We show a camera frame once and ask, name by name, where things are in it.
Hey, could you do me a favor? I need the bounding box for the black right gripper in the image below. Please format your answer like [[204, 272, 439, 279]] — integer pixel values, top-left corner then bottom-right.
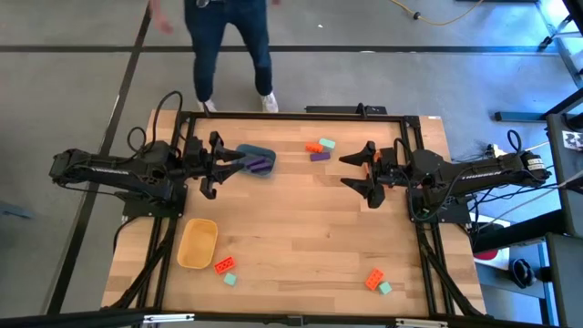
[[338, 140, 412, 210]]

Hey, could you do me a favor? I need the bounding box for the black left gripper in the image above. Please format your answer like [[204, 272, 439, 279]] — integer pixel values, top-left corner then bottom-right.
[[183, 131, 248, 201]]

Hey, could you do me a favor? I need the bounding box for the blue plastic bin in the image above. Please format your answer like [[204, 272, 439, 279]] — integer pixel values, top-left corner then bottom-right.
[[233, 143, 278, 179]]

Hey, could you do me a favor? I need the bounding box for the black power strip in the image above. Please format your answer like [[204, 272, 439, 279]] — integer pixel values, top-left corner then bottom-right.
[[303, 103, 389, 116]]

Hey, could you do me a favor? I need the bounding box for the yellow plastic bin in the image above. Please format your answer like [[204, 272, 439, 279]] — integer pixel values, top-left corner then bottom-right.
[[176, 217, 220, 271]]

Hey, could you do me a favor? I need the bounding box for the person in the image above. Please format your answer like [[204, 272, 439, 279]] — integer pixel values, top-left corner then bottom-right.
[[148, 0, 281, 114]]

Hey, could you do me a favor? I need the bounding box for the blue-grey metal bar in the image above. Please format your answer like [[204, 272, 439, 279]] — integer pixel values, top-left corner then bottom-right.
[[494, 110, 548, 123]]

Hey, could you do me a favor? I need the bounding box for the grey desk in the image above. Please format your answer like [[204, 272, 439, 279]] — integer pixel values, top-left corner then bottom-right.
[[545, 86, 583, 238], [545, 231, 583, 328]]

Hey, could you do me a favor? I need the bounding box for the black-and-white marker tag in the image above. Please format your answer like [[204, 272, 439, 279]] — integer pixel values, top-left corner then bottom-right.
[[561, 130, 583, 152]]

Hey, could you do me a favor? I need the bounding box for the blue-grey floor object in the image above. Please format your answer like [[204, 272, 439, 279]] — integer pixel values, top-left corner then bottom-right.
[[0, 200, 36, 220]]

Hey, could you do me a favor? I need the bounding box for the black aluminium table frame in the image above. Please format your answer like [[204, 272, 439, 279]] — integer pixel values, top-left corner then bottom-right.
[[100, 110, 487, 319]]

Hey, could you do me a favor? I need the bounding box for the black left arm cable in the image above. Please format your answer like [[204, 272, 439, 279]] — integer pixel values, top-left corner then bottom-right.
[[126, 89, 184, 155]]

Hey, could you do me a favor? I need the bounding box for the silver frame bracket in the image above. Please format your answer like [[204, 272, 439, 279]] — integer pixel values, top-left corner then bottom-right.
[[394, 317, 450, 328], [142, 313, 196, 325]]

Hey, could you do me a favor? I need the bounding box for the yellow floor cable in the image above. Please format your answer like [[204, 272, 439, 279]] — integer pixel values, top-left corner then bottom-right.
[[389, 0, 485, 26]]

